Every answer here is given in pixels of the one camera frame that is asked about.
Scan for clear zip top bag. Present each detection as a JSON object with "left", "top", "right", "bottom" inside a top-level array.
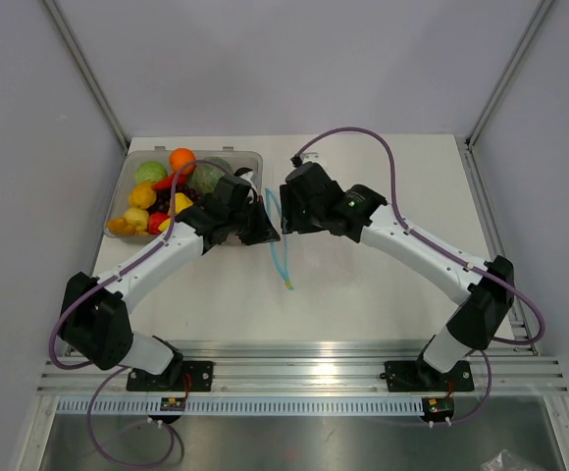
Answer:
[{"left": 264, "top": 188, "right": 294, "bottom": 291}]

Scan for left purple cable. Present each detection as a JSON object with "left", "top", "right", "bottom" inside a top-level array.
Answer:
[{"left": 48, "top": 159, "right": 236, "bottom": 467}]

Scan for left aluminium frame post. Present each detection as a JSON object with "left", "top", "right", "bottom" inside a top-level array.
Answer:
[{"left": 39, "top": 0, "right": 130, "bottom": 155}]

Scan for purple cable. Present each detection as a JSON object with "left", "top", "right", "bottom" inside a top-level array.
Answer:
[
  {"left": 48, "top": 159, "right": 236, "bottom": 467},
  {"left": 291, "top": 127, "right": 546, "bottom": 427}
]

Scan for green cabbage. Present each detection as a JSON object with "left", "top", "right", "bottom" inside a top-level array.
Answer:
[{"left": 134, "top": 161, "right": 168, "bottom": 184}]

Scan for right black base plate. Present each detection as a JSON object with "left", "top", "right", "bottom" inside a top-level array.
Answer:
[{"left": 380, "top": 360, "right": 475, "bottom": 393}]

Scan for yellow bell pepper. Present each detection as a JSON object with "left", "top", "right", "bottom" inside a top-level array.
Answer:
[{"left": 168, "top": 192, "right": 193, "bottom": 224}]

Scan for yellow pear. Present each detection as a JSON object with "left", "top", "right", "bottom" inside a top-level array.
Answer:
[{"left": 123, "top": 207, "right": 149, "bottom": 232}]

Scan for green melon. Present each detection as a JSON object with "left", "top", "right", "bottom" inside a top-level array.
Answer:
[{"left": 187, "top": 157, "right": 233, "bottom": 195}]

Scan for crumpled plastic bag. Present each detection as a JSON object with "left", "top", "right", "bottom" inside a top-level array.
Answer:
[{"left": 479, "top": 449, "right": 543, "bottom": 471}]

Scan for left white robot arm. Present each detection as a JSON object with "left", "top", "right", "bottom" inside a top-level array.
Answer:
[{"left": 50, "top": 175, "right": 280, "bottom": 391}]

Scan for red chili pepper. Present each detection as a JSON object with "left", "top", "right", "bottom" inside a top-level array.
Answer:
[{"left": 152, "top": 173, "right": 187, "bottom": 191}]

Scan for clear plastic food bin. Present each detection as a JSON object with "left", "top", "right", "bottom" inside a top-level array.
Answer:
[{"left": 104, "top": 148, "right": 263, "bottom": 244}]

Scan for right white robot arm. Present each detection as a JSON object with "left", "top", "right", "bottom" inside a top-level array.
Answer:
[{"left": 280, "top": 163, "right": 514, "bottom": 392}]

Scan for orange tangerine piece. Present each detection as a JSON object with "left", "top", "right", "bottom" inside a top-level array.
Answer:
[{"left": 106, "top": 217, "right": 136, "bottom": 236}]

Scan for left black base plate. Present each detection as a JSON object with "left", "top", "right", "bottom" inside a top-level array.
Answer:
[{"left": 126, "top": 360, "right": 214, "bottom": 393}]

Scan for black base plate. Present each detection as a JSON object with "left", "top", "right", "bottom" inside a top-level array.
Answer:
[
  {"left": 126, "top": 360, "right": 214, "bottom": 393},
  {"left": 380, "top": 360, "right": 475, "bottom": 393}
]

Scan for white slotted cable duct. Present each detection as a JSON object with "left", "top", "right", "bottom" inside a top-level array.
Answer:
[{"left": 57, "top": 396, "right": 424, "bottom": 417}]

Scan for dark avocado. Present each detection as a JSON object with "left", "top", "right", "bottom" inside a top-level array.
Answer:
[{"left": 234, "top": 167, "right": 254, "bottom": 179}]

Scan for yellow lemon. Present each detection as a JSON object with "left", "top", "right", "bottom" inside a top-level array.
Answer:
[{"left": 129, "top": 182, "right": 157, "bottom": 210}]

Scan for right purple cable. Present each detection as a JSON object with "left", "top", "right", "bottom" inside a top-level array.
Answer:
[{"left": 291, "top": 127, "right": 546, "bottom": 427}]

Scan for dark grapes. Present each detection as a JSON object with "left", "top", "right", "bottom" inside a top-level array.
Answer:
[{"left": 147, "top": 184, "right": 200, "bottom": 214}]

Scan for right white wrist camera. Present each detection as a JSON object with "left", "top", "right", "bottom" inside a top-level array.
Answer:
[{"left": 290, "top": 152, "right": 319, "bottom": 168}]

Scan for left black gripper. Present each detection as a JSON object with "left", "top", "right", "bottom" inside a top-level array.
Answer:
[{"left": 228, "top": 196, "right": 281, "bottom": 246}]

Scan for orange fruit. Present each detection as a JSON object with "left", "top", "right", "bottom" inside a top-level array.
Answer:
[{"left": 169, "top": 148, "right": 196, "bottom": 175}]

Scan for aluminium mounting rail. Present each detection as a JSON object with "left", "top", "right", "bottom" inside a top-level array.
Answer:
[{"left": 36, "top": 340, "right": 569, "bottom": 396}]

